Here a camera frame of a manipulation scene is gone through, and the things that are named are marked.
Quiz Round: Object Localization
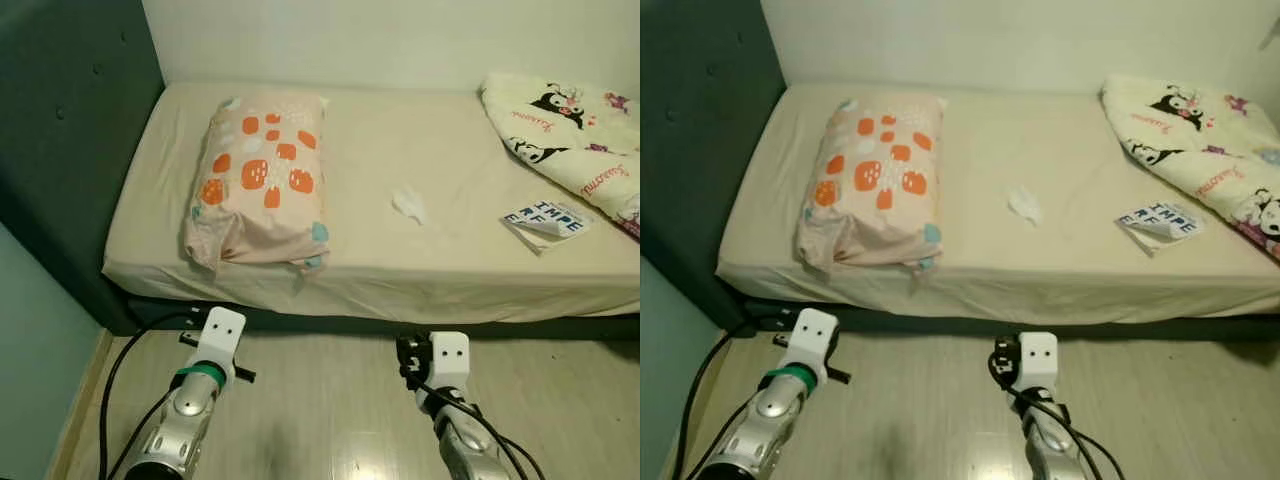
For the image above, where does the white book with black letters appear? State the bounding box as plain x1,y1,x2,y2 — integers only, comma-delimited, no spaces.
500,200,593,257
1115,202,1206,256

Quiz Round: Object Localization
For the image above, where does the dark teal padded headboard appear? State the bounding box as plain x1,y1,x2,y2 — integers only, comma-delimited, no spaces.
0,0,166,336
640,0,786,331

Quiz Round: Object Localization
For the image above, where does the pink pillow with orange patches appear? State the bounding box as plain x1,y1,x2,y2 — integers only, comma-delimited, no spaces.
182,92,331,276
795,95,948,276

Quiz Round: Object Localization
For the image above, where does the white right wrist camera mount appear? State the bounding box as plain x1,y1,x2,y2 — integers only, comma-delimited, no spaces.
1015,332,1059,401
428,332,471,401

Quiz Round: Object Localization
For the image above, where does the dark bed frame base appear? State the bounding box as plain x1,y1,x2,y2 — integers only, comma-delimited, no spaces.
740,295,1280,343
125,295,641,341

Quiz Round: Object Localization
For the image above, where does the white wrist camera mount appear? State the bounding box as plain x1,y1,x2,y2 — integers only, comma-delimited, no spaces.
785,308,839,386
1015,332,1059,401
185,307,247,386
428,332,471,401

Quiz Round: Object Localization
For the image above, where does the bed mattress with cream sheet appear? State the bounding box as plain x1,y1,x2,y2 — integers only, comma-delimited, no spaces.
102,80,641,326
716,80,1280,326

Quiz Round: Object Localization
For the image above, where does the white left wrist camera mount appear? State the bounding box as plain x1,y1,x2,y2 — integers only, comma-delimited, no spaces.
785,308,839,386
185,307,247,386

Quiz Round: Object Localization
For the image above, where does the cream cartoon print quilt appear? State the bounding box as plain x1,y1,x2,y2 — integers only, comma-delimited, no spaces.
478,72,641,241
1100,75,1280,263

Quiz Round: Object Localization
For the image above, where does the white paper tissue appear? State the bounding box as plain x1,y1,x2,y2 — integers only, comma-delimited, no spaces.
1008,187,1044,227
390,187,433,227

